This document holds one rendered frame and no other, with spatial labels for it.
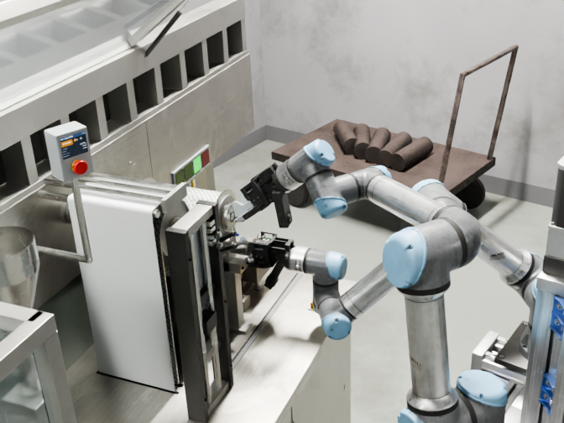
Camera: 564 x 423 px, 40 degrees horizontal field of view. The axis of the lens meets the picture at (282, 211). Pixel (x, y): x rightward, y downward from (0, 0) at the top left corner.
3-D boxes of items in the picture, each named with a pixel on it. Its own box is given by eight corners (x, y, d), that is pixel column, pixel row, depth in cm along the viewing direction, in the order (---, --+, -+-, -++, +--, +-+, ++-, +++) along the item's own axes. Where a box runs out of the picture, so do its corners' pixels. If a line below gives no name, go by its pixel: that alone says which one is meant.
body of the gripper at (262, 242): (258, 230, 227) (297, 236, 222) (260, 255, 231) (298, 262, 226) (248, 242, 221) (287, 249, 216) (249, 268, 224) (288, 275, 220)
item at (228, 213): (230, 200, 213) (240, 207, 220) (224, 199, 214) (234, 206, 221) (223, 226, 212) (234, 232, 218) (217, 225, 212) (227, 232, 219)
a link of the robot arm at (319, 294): (316, 326, 218) (315, 293, 213) (310, 304, 228) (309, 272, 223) (344, 322, 219) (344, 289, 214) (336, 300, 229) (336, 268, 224)
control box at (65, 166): (68, 185, 152) (59, 138, 147) (51, 176, 156) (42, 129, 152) (99, 174, 156) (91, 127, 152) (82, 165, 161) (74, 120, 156)
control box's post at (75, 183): (89, 262, 165) (74, 176, 156) (83, 260, 166) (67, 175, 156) (94, 258, 166) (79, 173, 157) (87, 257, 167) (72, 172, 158)
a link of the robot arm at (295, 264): (312, 265, 225) (301, 279, 218) (297, 263, 226) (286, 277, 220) (311, 242, 221) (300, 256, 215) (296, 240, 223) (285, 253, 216)
